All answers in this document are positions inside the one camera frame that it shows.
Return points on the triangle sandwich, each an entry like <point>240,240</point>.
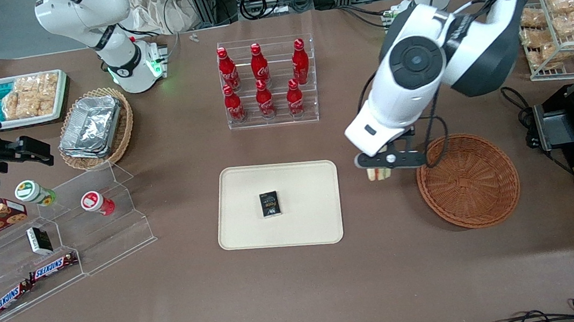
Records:
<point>379,173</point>

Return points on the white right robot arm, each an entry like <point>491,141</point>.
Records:
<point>86,11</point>

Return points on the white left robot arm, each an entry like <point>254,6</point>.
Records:
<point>393,100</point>

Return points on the white rectangular snack tray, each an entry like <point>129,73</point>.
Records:
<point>26,122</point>

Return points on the round brown wicker basket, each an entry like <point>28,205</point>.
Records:
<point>470,183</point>

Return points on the oval light wicker basket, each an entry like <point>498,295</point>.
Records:
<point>123,125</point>

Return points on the beige plastic serving tray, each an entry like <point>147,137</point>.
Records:
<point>299,224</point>

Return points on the green-lidded snack cup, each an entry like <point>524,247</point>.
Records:
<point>34,192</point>

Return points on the stacked aluminium foil containers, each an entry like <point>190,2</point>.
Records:
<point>91,126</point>

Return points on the red-lidded snack cup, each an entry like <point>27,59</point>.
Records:
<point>96,202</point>

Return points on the small black white box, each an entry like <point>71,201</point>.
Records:
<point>39,240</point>

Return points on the clear acrylic stepped stand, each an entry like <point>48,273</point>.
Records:
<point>112,240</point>

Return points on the snickers chocolate bar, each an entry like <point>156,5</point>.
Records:
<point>10,299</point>
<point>53,267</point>

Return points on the red cola bottle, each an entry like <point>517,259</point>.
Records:
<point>260,67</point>
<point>295,101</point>
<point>301,65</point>
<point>229,73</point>
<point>235,110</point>
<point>265,103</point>

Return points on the clear acrylic bottle rack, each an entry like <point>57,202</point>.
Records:
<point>282,120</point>

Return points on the small black card box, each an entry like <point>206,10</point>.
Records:
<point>270,205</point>

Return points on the white cloth bag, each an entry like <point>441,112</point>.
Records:
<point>156,8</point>

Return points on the small white connector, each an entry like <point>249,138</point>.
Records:
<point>193,37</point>

